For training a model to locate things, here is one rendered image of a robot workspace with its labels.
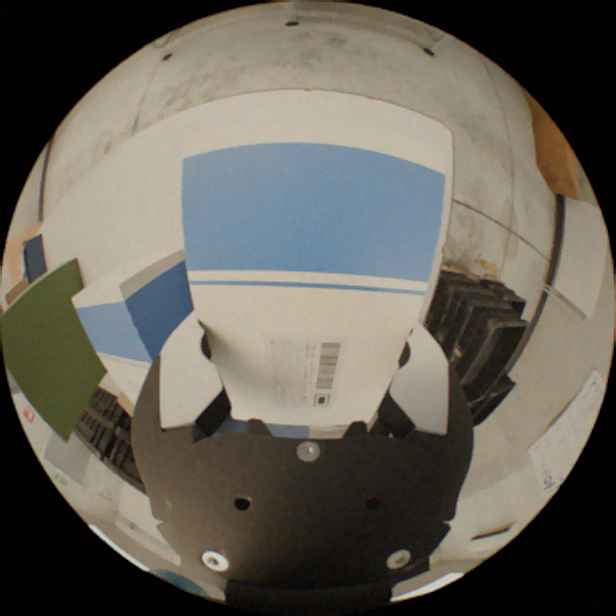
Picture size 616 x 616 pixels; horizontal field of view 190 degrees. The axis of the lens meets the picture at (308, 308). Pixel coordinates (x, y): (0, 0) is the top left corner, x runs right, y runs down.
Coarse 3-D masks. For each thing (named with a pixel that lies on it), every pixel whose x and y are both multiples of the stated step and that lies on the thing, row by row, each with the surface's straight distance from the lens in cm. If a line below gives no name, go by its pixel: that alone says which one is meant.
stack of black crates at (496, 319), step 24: (456, 288) 73; (480, 288) 94; (432, 312) 82; (456, 312) 71; (480, 312) 65; (504, 312) 78; (432, 336) 81; (456, 336) 70; (480, 336) 64; (504, 336) 90; (456, 360) 71; (480, 360) 92; (504, 360) 91; (480, 384) 100
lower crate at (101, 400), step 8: (96, 392) 83; (104, 392) 79; (96, 400) 79; (104, 400) 75; (112, 400) 73; (88, 408) 79; (96, 408) 77; (104, 408) 74; (112, 408) 71; (120, 408) 68; (96, 416) 73; (104, 416) 72; (112, 416) 69; (120, 416) 66; (104, 424) 68; (112, 424) 65; (120, 424) 66
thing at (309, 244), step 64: (256, 128) 9; (320, 128) 9; (192, 192) 10; (256, 192) 8; (320, 192) 8; (384, 192) 9; (192, 256) 10; (256, 256) 9; (320, 256) 8; (384, 256) 9; (256, 320) 10; (320, 320) 10; (384, 320) 10; (256, 384) 14; (320, 384) 13; (384, 384) 14
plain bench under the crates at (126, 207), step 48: (240, 96) 22; (288, 96) 21; (336, 96) 21; (144, 144) 27; (432, 144) 22; (96, 192) 35; (144, 192) 25; (48, 240) 66; (96, 240) 35; (144, 240) 25; (432, 288) 23; (336, 432) 42
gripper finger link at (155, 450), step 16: (144, 384) 9; (144, 400) 8; (144, 416) 8; (160, 416) 8; (144, 432) 8; (160, 432) 7; (176, 432) 7; (192, 432) 7; (144, 448) 7; (160, 448) 7; (176, 448) 7; (144, 464) 7; (160, 464) 7; (144, 480) 7; (160, 480) 7; (160, 496) 7; (160, 512) 7
